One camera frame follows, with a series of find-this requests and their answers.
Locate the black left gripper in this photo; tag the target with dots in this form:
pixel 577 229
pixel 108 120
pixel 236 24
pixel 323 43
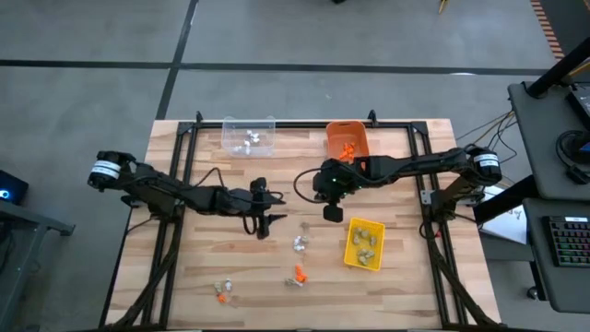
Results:
pixel 258 205

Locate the black box with blue light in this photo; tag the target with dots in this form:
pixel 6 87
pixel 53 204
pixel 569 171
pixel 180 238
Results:
pixel 14 189

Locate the clear plastic bin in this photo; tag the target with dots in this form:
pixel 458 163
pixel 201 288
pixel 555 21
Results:
pixel 239 154

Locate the black caster wheel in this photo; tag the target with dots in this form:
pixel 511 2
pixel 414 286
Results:
pixel 533 292

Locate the grey desk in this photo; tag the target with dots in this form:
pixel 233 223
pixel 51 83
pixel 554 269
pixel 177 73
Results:
pixel 558 286
pixel 539 138

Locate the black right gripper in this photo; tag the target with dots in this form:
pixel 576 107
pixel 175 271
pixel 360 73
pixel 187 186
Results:
pixel 334 180

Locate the white paper sheet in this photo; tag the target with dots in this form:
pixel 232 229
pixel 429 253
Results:
pixel 507 226

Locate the yellow plastic basket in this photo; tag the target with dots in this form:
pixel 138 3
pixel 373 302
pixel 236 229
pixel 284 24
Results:
pixel 349 260

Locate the black headset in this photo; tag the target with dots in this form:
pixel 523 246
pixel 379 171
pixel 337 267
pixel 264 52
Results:
pixel 576 176

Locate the black metal table frame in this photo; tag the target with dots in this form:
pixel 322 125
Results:
pixel 299 124

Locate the orange plastic bin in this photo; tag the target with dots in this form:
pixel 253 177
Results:
pixel 336 133

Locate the backlit black keyboard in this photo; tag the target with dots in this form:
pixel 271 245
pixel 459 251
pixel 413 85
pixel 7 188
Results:
pixel 571 242

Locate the black laptop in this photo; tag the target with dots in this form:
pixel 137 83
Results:
pixel 583 103

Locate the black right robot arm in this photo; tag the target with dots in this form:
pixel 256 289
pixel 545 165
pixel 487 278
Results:
pixel 428 163

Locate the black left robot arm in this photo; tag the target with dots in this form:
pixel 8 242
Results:
pixel 161 189

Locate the black metal pole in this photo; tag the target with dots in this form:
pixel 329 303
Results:
pixel 558 69

